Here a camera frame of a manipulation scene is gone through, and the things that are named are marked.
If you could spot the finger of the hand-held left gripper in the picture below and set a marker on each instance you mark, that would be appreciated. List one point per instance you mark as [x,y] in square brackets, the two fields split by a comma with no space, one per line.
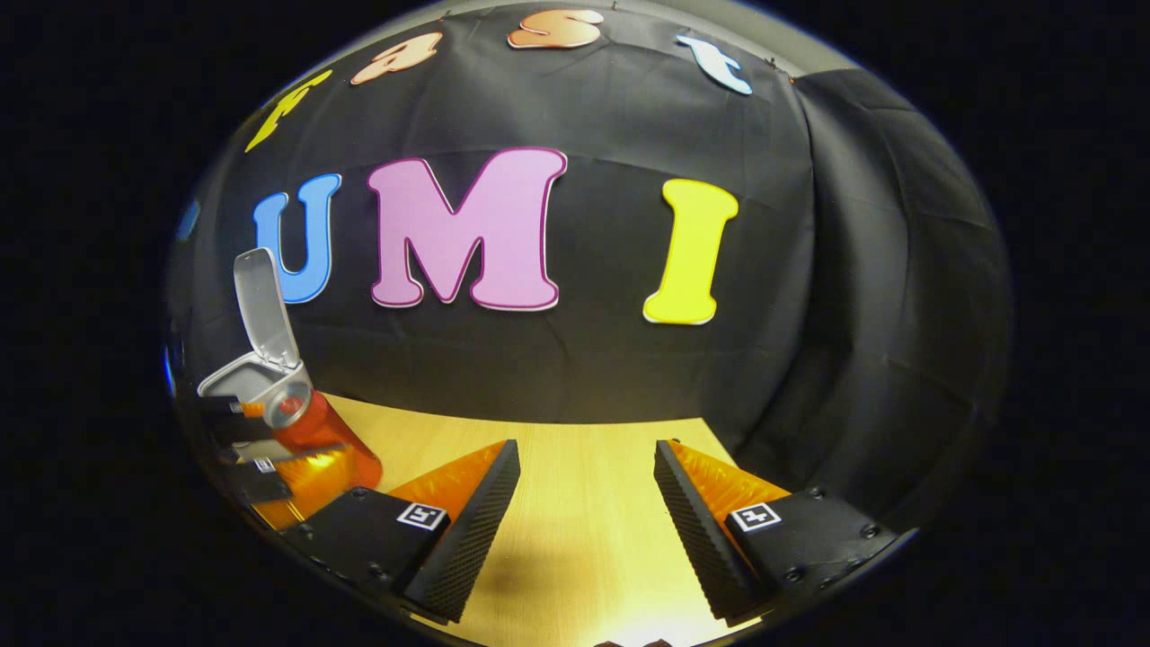
[305,490]
[234,422]

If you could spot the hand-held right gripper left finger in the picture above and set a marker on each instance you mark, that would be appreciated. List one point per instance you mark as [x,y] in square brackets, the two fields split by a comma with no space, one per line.
[472,539]

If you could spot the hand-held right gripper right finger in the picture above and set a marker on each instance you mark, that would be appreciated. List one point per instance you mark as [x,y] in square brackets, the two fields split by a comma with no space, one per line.
[696,530]

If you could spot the red pop can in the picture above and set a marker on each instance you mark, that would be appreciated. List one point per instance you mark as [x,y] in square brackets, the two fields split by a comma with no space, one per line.
[319,422]

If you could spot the white desktop garbage bin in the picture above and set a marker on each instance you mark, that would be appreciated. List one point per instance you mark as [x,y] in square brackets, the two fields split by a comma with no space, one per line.
[260,305]

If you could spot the wooden desktop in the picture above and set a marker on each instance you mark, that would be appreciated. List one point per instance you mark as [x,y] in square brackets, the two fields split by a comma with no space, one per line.
[584,503]

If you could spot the black backdrop cloth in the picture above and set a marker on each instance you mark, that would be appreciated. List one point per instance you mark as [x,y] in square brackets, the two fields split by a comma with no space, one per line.
[611,359]

